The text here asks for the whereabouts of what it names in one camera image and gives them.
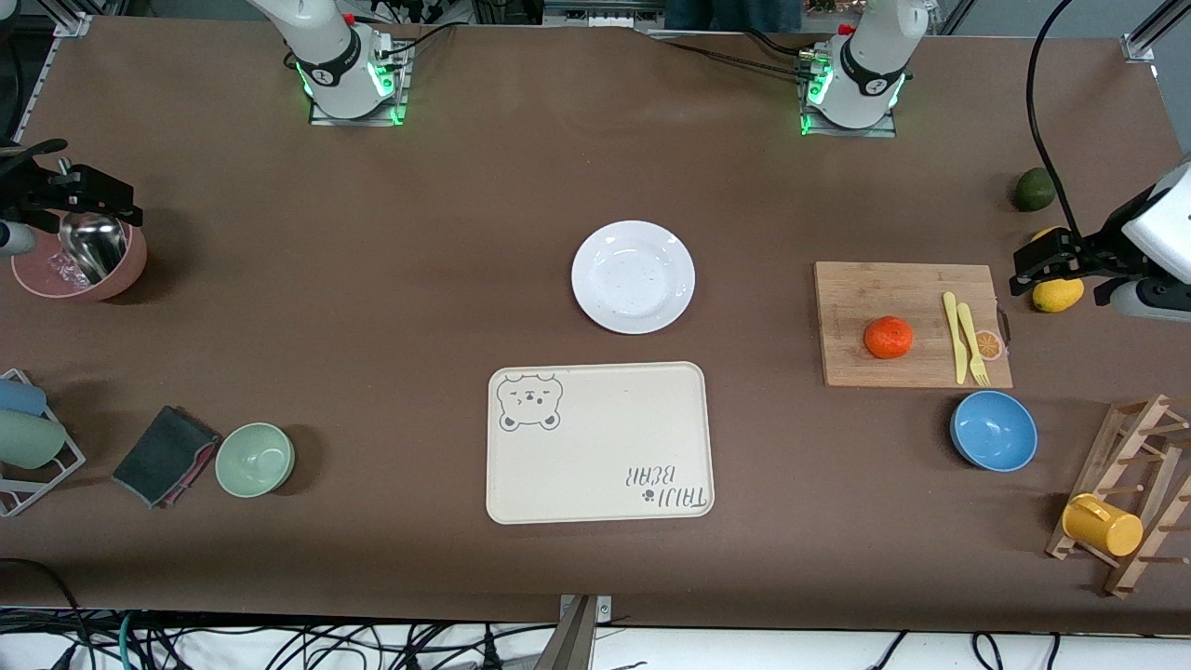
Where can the dark green avocado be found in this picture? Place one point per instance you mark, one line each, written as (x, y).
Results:
(1035, 190)

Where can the wooden mug rack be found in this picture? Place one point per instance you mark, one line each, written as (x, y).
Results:
(1103, 465)

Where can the blue bowl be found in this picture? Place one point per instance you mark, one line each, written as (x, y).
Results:
(994, 431)

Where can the pale green cup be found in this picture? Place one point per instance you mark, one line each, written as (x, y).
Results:
(28, 439)

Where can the folded dark grey cloth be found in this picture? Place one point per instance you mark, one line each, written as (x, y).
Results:
(163, 456)

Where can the aluminium frame profile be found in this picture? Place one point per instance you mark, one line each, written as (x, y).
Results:
(73, 23)
(1149, 37)

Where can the yellow mug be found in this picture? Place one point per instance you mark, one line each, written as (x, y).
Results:
(1107, 528)

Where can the colourful toy pile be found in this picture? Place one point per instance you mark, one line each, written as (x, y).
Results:
(819, 7)

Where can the pale green bowl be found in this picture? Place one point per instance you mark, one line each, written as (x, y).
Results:
(254, 460)

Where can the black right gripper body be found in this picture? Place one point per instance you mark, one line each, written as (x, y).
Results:
(33, 184)

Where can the orange mandarin fruit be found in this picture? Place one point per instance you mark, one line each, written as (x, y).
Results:
(889, 338)

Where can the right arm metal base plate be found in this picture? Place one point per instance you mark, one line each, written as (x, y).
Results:
(326, 119)

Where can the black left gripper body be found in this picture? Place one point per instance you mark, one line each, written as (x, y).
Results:
(1101, 249)

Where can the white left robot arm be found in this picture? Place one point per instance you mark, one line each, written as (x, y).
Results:
(865, 74)

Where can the metal scoop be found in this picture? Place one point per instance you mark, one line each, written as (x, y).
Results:
(93, 247)

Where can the grey metal equipment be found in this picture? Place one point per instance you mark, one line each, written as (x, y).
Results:
(605, 14)

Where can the yellow lemon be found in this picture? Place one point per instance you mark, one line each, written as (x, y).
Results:
(1042, 234)
(1061, 298)

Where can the metal table clamp bracket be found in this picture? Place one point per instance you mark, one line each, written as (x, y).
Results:
(579, 642)

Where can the bamboo cutting board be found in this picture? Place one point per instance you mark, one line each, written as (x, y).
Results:
(875, 288)

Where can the light blue cup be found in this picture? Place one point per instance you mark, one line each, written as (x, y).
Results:
(20, 397)

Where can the yellow plastic knife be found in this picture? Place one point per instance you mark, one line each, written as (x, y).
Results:
(955, 335)

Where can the cream tray with bear print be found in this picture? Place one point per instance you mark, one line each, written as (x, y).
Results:
(595, 447)

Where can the pink bowl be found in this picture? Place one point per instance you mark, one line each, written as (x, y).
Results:
(121, 274)

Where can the white round plate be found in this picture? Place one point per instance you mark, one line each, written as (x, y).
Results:
(633, 277)

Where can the yellow plastic fork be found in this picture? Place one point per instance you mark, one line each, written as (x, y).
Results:
(968, 328)

